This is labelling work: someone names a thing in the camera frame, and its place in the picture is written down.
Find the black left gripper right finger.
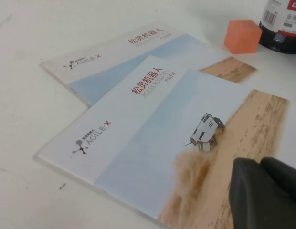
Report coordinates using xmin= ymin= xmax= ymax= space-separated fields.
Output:
xmin=260 ymin=156 xmax=296 ymax=229

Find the black mesh pen holder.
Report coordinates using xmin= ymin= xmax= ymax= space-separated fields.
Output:
xmin=258 ymin=0 xmax=296 ymax=55

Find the desert brochure with rover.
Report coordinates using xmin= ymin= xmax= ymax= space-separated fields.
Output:
xmin=37 ymin=55 xmax=296 ymax=229

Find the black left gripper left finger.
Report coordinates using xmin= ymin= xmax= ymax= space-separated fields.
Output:
xmin=228 ymin=157 xmax=290 ymax=229

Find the orange block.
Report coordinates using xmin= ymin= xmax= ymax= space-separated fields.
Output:
xmin=223 ymin=19 xmax=263 ymax=55

